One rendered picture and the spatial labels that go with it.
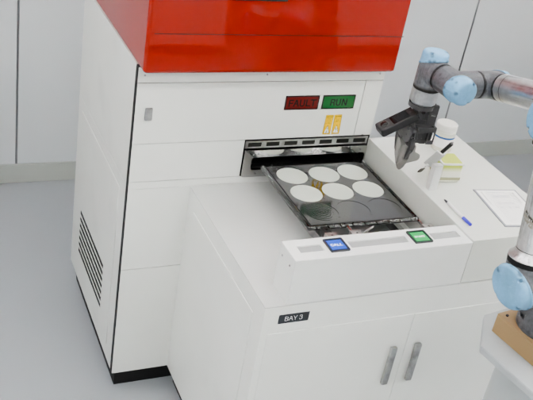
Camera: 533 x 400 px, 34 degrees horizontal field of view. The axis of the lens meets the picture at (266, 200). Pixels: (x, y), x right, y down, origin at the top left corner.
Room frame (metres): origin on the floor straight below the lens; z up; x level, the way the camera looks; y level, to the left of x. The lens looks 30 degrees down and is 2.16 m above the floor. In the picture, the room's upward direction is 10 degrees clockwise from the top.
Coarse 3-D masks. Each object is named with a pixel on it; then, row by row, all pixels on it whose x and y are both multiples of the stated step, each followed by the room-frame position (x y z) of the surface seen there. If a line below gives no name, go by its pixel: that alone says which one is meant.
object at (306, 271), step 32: (288, 256) 1.86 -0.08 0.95; (320, 256) 1.86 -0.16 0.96; (352, 256) 1.90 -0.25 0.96; (384, 256) 1.94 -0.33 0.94; (416, 256) 1.99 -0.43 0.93; (448, 256) 2.04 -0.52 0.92; (288, 288) 1.83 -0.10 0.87; (320, 288) 1.86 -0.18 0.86; (352, 288) 1.91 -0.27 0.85; (384, 288) 1.96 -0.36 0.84
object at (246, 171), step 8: (336, 144) 2.58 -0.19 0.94; (344, 144) 2.59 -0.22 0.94; (352, 144) 2.60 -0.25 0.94; (360, 144) 2.61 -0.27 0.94; (248, 152) 2.42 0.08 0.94; (256, 152) 2.43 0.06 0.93; (264, 152) 2.44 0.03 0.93; (272, 152) 2.45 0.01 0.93; (280, 152) 2.47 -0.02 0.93; (288, 152) 2.48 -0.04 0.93; (296, 152) 2.49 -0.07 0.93; (304, 152) 2.51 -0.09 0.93; (312, 152) 2.52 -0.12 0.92; (320, 152) 2.54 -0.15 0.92; (328, 152) 2.55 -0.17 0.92; (336, 152) 2.56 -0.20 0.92; (344, 152) 2.58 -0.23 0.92; (352, 152) 2.59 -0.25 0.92; (248, 160) 2.42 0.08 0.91; (248, 168) 2.42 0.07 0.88; (256, 168) 2.44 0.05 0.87; (248, 176) 2.42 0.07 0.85
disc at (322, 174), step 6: (312, 168) 2.46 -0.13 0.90; (318, 168) 2.47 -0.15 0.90; (324, 168) 2.47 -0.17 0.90; (312, 174) 2.42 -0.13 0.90; (318, 174) 2.43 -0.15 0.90; (324, 174) 2.43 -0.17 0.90; (330, 174) 2.44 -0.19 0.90; (336, 174) 2.45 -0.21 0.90; (324, 180) 2.39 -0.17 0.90; (330, 180) 2.40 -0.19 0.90; (336, 180) 2.41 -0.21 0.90
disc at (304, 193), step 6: (294, 186) 2.32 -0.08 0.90; (300, 186) 2.33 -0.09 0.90; (306, 186) 2.34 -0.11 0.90; (294, 192) 2.28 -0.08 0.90; (300, 192) 2.29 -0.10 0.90; (306, 192) 2.30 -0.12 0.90; (312, 192) 2.30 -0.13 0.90; (318, 192) 2.31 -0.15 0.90; (300, 198) 2.25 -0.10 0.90; (306, 198) 2.26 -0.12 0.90; (312, 198) 2.26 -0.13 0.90; (318, 198) 2.27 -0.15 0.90
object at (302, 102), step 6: (288, 102) 2.48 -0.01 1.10; (294, 102) 2.49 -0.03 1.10; (300, 102) 2.50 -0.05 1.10; (306, 102) 2.51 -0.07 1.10; (312, 102) 2.51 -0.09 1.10; (288, 108) 2.48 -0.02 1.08; (294, 108) 2.49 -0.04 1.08; (300, 108) 2.50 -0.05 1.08; (306, 108) 2.51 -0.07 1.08; (312, 108) 2.52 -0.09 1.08
